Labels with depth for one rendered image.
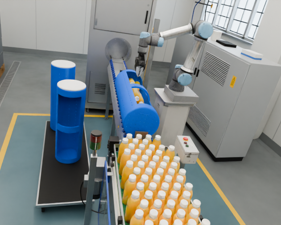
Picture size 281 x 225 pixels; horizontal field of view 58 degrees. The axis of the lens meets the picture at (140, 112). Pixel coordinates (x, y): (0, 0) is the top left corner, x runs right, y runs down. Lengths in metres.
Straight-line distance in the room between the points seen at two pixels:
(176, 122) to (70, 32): 4.97
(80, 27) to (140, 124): 5.21
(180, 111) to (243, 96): 1.19
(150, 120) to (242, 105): 1.75
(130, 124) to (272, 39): 3.07
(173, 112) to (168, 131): 0.21
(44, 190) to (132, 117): 1.22
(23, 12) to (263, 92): 5.49
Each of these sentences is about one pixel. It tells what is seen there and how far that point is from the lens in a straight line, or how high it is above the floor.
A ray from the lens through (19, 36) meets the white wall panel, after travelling 7.03.
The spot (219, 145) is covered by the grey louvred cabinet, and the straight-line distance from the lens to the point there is 3.63.
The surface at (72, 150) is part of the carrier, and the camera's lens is 3.12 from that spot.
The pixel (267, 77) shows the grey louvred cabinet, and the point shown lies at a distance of 3.46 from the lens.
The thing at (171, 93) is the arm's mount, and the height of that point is 1.21.
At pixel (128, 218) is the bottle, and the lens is 1.43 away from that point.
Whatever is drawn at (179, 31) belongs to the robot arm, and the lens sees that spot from 2.22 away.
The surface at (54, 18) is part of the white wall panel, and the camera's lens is 6.86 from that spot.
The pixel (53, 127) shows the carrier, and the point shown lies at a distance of 3.47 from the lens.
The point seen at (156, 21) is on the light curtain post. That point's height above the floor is 1.68.
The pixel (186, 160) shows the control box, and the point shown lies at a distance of 1.77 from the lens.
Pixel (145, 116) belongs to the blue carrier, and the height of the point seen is 1.16.
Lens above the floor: 2.02
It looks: 26 degrees down
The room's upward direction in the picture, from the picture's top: 11 degrees clockwise
